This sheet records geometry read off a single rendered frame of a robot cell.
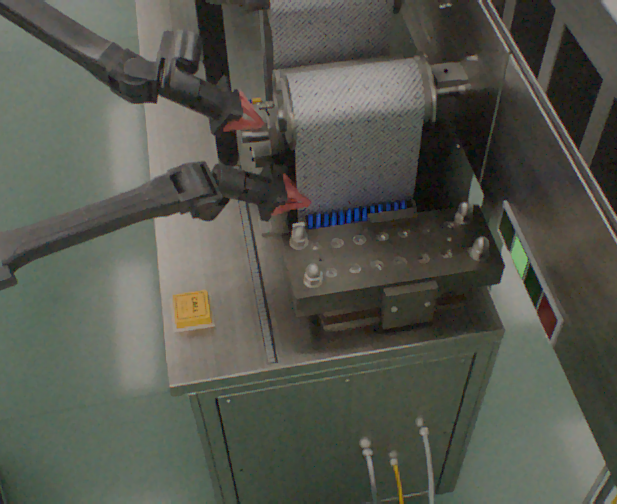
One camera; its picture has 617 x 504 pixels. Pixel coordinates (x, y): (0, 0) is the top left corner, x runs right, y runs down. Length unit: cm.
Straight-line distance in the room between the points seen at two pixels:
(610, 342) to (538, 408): 147
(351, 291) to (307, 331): 15
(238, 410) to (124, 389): 100
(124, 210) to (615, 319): 80
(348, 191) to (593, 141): 60
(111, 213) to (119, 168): 185
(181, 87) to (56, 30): 23
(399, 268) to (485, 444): 109
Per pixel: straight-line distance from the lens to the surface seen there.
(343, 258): 149
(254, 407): 163
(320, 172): 149
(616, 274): 106
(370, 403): 171
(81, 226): 137
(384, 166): 151
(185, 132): 196
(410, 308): 151
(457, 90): 151
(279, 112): 141
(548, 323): 127
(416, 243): 153
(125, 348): 267
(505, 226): 137
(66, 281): 289
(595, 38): 106
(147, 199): 138
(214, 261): 167
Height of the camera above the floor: 219
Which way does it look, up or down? 51 degrees down
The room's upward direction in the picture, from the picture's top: 1 degrees counter-clockwise
